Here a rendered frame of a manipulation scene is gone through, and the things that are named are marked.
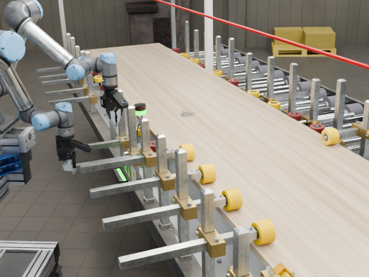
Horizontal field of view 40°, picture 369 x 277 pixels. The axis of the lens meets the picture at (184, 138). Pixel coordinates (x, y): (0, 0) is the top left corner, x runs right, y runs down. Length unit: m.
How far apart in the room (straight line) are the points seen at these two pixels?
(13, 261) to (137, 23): 6.03
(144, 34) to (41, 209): 5.09
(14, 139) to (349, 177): 1.59
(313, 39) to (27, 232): 6.23
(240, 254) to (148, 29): 7.29
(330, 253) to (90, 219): 2.34
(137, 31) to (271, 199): 6.74
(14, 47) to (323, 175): 1.40
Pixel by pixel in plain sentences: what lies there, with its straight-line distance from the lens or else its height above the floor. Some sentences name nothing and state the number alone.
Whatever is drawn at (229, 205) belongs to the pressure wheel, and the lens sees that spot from 1.90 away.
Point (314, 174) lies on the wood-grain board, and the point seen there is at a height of 0.90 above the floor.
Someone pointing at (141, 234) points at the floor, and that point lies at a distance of 3.53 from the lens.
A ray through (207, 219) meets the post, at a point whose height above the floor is 1.02.
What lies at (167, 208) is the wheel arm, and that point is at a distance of 1.85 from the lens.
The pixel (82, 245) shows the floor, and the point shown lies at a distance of 3.49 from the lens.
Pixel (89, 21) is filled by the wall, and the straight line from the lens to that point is 9.80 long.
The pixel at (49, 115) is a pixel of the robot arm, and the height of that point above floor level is 1.15.
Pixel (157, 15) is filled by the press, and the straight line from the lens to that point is 8.53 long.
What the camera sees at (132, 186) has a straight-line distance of 2.04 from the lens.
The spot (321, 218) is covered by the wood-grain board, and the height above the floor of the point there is 0.90.
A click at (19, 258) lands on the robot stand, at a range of 3.09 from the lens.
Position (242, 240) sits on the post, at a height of 1.09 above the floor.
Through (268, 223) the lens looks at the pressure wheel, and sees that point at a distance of 1.72.
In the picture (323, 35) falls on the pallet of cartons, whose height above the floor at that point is 0.35.
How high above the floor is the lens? 1.86
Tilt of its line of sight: 21 degrees down
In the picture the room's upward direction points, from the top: 2 degrees counter-clockwise
